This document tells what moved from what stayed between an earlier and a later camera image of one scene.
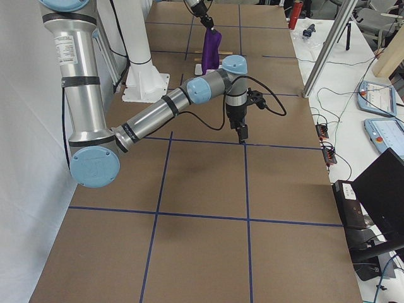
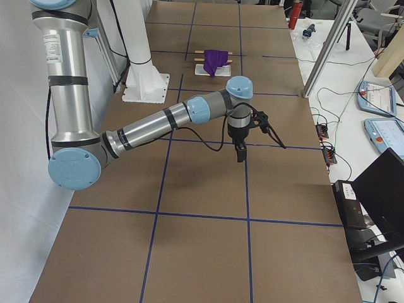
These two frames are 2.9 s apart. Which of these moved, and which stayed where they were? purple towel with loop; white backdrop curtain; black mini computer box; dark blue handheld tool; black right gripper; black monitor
Moved: purple towel with loop; black right gripper
Stayed: white backdrop curtain; black monitor; dark blue handheld tool; black mini computer box
